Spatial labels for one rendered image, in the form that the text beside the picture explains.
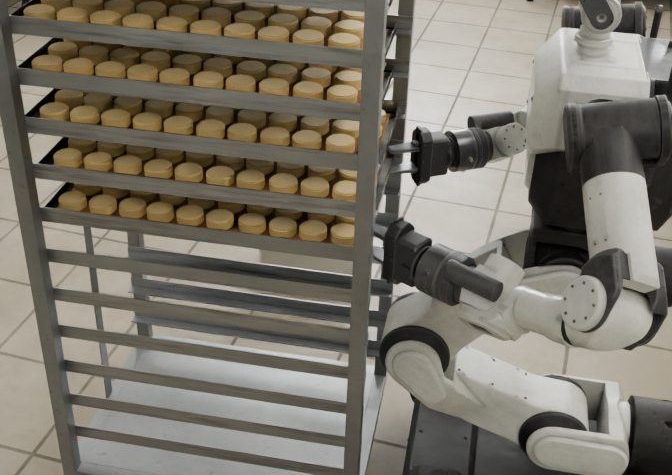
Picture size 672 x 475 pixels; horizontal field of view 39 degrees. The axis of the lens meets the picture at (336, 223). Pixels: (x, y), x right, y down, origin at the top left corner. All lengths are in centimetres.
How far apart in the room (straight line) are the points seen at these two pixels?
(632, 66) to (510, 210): 177
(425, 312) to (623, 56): 62
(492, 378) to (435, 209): 137
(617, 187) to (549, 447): 78
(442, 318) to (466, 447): 37
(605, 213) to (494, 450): 93
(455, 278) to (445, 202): 183
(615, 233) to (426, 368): 67
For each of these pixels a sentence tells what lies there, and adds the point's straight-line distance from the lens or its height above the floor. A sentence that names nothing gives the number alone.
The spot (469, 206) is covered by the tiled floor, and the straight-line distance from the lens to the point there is 334.
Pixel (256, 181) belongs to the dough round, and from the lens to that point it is 165.
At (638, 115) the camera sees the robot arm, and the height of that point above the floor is 111.
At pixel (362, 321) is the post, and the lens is 168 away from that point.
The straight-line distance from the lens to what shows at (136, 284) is 237.
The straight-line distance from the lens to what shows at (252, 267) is 223.
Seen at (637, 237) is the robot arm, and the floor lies 100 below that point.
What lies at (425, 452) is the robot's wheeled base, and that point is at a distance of 212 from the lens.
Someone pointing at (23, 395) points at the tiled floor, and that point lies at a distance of 260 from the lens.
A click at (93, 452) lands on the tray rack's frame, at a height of 15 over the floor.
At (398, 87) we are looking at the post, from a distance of 194.
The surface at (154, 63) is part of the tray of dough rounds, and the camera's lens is 167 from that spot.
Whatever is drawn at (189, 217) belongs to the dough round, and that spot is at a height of 79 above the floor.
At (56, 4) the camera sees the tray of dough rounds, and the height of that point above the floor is 115.
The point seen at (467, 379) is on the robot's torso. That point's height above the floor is 40.
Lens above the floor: 170
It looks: 32 degrees down
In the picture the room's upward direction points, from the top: 2 degrees clockwise
